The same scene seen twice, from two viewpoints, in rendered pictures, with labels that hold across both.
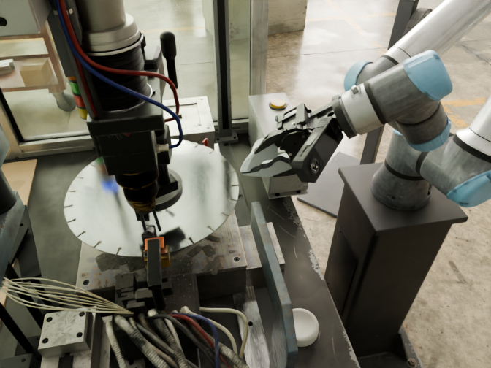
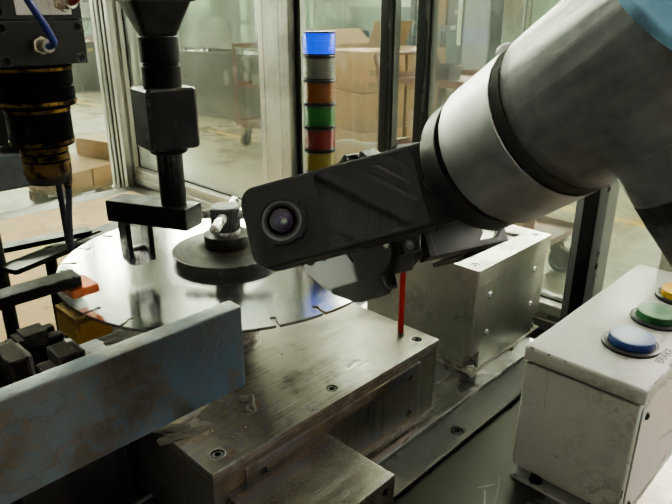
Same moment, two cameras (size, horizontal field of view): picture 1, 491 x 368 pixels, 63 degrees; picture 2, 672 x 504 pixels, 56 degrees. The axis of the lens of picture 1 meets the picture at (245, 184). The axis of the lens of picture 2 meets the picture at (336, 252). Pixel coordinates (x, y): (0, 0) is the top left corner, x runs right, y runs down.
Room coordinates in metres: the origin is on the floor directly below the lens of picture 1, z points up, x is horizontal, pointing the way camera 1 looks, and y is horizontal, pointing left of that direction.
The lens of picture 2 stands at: (0.33, -0.38, 1.19)
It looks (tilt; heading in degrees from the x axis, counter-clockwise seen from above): 21 degrees down; 55
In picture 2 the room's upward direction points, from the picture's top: straight up
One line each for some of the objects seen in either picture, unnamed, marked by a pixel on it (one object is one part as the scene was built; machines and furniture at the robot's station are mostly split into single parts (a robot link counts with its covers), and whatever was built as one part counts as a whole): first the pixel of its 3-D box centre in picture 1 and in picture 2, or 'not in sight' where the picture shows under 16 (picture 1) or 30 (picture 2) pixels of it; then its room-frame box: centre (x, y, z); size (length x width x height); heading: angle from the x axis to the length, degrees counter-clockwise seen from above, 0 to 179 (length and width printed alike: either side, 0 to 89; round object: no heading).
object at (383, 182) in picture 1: (404, 176); not in sight; (0.79, -0.41, 0.80); 0.15 x 0.15 x 0.10
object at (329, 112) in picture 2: (80, 84); (319, 114); (0.82, 0.37, 1.05); 0.05 x 0.04 x 0.03; 101
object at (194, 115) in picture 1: (180, 139); (454, 286); (0.92, 0.18, 0.82); 0.18 x 0.18 x 0.15; 11
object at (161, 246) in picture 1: (156, 271); (36, 322); (0.39, 0.14, 0.95); 0.10 x 0.03 x 0.07; 11
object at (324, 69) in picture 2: not in sight; (319, 67); (0.82, 0.37, 1.11); 0.05 x 0.04 x 0.03; 101
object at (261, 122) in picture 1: (277, 142); (629, 378); (0.91, -0.09, 0.82); 0.28 x 0.11 x 0.15; 11
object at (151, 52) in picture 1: (150, 104); (156, 27); (0.51, 0.14, 1.17); 0.06 x 0.05 x 0.20; 2
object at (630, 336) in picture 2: not in sight; (630, 344); (0.84, -0.12, 0.90); 0.04 x 0.04 x 0.02
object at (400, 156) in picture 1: (419, 141); not in sight; (0.79, -0.42, 0.91); 0.13 x 0.12 x 0.14; 26
